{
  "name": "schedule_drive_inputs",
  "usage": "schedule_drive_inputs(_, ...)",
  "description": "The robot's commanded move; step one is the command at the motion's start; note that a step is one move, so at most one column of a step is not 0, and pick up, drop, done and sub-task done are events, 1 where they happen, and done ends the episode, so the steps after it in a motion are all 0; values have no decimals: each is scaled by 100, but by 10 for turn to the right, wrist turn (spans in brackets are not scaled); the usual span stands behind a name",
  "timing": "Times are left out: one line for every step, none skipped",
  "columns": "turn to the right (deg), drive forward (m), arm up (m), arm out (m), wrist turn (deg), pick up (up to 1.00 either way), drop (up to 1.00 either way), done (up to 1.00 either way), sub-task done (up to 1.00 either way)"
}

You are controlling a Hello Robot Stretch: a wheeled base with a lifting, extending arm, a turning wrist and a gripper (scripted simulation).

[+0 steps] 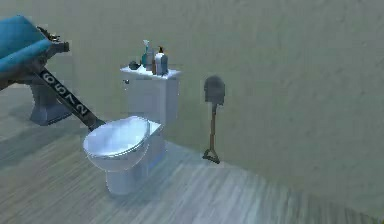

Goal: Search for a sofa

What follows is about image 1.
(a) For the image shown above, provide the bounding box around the grey pump soap bottle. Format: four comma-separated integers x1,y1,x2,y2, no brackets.
154,46,169,77

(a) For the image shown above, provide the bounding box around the teal spray bottle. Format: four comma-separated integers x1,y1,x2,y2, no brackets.
141,39,155,71

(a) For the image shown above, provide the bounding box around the white toilet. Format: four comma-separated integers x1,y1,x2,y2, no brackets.
82,64,183,196

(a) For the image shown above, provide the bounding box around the black bat with white print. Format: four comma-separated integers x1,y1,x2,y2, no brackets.
35,67,107,132

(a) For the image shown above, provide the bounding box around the dark shovel with brown handle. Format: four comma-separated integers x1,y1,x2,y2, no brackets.
201,75,227,165

